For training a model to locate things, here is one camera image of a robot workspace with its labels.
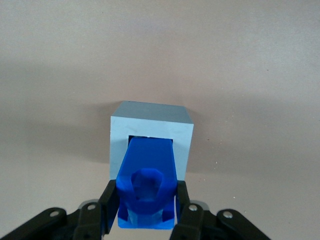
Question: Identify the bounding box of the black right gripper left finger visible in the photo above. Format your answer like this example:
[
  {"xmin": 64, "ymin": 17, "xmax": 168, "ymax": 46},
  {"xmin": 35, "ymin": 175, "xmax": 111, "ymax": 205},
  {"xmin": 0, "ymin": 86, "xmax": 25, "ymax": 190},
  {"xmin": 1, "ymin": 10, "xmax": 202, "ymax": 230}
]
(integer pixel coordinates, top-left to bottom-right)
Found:
[{"xmin": 0, "ymin": 179, "xmax": 119, "ymax": 240}]

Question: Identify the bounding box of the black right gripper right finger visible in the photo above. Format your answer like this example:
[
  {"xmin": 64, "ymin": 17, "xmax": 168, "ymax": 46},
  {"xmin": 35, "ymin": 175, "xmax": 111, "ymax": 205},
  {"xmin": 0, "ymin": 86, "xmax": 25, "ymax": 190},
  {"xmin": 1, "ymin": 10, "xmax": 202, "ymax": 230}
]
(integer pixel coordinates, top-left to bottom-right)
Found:
[{"xmin": 169, "ymin": 180, "xmax": 272, "ymax": 240}]

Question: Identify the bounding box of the blue plastic insert part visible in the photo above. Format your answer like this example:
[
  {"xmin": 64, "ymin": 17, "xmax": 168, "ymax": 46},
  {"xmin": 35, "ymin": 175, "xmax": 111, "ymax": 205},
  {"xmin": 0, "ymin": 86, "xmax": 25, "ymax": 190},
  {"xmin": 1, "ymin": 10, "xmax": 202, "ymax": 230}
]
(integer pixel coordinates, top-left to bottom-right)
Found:
[{"xmin": 116, "ymin": 136, "xmax": 179, "ymax": 230}]

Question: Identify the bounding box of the gray cube base with hole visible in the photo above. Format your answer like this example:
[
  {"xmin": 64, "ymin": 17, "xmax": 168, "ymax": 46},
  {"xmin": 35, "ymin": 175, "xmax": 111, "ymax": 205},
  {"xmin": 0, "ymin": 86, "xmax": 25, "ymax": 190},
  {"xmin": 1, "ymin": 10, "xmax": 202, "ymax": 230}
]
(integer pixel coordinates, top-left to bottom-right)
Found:
[{"xmin": 109, "ymin": 100, "xmax": 195, "ymax": 181}]

